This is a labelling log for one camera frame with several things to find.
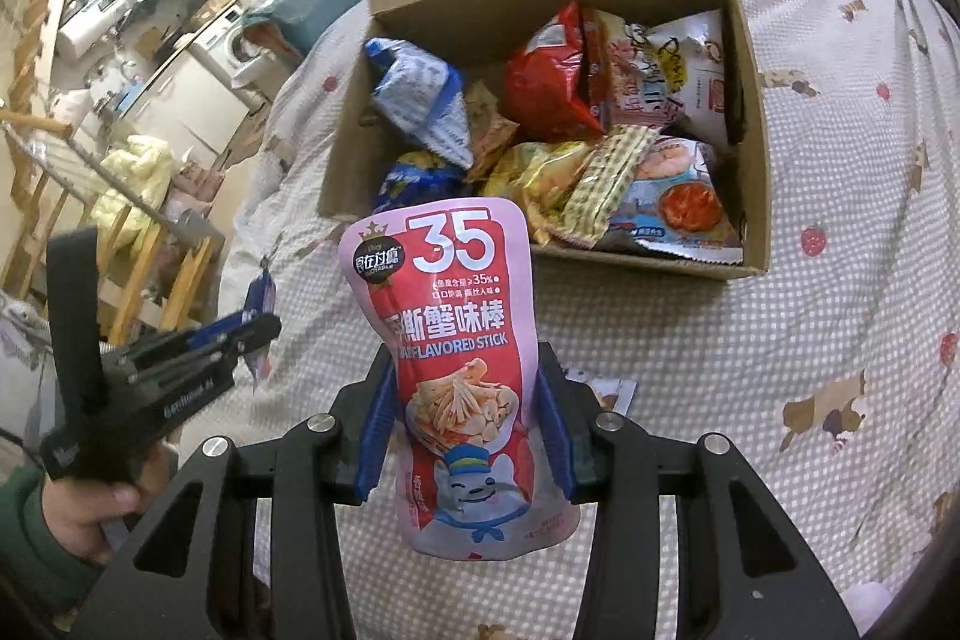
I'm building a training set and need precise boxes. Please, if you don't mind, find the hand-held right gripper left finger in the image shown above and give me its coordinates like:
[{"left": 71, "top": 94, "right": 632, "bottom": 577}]
[{"left": 67, "top": 359, "right": 398, "bottom": 640}]

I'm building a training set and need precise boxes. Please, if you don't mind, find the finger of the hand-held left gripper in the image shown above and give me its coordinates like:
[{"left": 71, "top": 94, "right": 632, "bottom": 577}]
[
  {"left": 127, "top": 344, "right": 263, "bottom": 387},
  {"left": 112, "top": 310, "right": 282, "bottom": 363}
]

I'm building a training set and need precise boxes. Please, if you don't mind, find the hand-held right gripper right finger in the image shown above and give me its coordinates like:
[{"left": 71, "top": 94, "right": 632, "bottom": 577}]
[{"left": 536, "top": 344, "right": 863, "bottom": 640}]

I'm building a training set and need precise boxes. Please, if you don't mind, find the small blue-topped snack packet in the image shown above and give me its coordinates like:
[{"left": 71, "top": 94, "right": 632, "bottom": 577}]
[{"left": 244, "top": 269, "right": 280, "bottom": 393}]

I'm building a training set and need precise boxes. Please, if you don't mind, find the pink snack packet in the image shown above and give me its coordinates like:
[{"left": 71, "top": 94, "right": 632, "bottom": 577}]
[{"left": 337, "top": 197, "right": 582, "bottom": 562}]

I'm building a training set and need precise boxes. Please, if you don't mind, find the brown cardboard box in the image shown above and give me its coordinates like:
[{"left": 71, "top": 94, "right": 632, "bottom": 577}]
[{"left": 317, "top": 0, "right": 773, "bottom": 281}]

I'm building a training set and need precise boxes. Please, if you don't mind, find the blue snack bag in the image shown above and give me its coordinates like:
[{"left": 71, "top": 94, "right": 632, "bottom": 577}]
[{"left": 373, "top": 149, "right": 470, "bottom": 214}]

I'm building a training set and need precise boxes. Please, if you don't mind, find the white red snack bag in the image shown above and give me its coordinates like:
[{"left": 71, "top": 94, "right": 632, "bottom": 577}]
[{"left": 600, "top": 136, "right": 745, "bottom": 266}]

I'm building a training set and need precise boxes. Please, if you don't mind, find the yellow potato chip bag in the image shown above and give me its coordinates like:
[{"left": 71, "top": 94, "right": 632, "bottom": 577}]
[{"left": 480, "top": 137, "right": 616, "bottom": 247}]

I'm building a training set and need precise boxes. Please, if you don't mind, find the striped snack packet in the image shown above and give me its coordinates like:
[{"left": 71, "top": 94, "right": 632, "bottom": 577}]
[{"left": 562, "top": 126, "right": 661, "bottom": 229}]

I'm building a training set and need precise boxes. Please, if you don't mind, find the long tan snack packet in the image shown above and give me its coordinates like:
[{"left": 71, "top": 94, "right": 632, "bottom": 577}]
[{"left": 463, "top": 81, "right": 522, "bottom": 180}]

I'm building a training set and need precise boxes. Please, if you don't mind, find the white blue snack packet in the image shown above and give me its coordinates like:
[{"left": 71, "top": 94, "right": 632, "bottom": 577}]
[{"left": 364, "top": 38, "right": 475, "bottom": 169}]

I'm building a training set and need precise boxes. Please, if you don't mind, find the orange red snack packet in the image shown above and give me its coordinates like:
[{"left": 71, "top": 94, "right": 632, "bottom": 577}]
[{"left": 585, "top": 6, "right": 676, "bottom": 131}]

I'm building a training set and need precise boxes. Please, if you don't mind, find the white cartoon snack packet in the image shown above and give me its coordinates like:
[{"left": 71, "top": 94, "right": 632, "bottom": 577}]
[{"left": 645, "top": 8, "right": 732, "bottom": 150}]

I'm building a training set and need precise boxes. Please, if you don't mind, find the person's left forearm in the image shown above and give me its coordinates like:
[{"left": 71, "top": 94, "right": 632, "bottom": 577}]
[{"left": 0, "top": 464, "right": 98, "bottom": 611}]

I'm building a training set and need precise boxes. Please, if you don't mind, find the person's left hand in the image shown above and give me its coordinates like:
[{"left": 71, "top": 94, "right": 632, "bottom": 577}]
[{"left": 37, "top": 441, "right": 177, "bottom": 558}]

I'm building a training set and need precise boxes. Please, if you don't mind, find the small white packet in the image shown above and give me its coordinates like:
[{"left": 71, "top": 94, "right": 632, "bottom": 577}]
[{"left": 566, "top": 366, "right": 638, "bottom": 416}]

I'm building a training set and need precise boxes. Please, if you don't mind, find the wooden rack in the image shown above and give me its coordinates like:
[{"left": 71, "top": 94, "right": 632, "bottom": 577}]
[{"left": 0, "top": 107, "right": 226, "bottom": 356}]

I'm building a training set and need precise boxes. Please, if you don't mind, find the yellow fluffy blanket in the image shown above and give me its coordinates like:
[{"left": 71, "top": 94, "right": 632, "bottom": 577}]
[{"left": 79, "top": 134, "right": 177, "bottom": 251}]

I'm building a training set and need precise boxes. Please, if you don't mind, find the white kitchen cabinet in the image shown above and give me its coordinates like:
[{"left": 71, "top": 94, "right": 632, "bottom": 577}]
[{"left": 112, "top": 40, "right": 248, "bottom": 161}]

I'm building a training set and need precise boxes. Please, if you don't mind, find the white washing machine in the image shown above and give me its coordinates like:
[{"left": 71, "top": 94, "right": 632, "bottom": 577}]
[{"left": 187, "top": 6, "right": 260, "bottom": 86}]

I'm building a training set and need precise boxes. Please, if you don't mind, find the checked printed blanket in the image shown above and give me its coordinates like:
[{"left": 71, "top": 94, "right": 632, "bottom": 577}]
[{"left": 217, "top": 0, "right": 960, "bottom": 640}]

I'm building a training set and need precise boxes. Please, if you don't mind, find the white kitchen appliance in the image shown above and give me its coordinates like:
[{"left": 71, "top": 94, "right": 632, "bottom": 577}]
[{"left": 56, "top": 0, "right": 128, "bottom": 60}]

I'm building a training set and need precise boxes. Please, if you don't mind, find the pink cloth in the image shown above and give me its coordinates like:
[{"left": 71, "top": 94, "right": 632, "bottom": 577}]
[{"left": 844, "top": 580, "right": 901, "bottom": 640}]

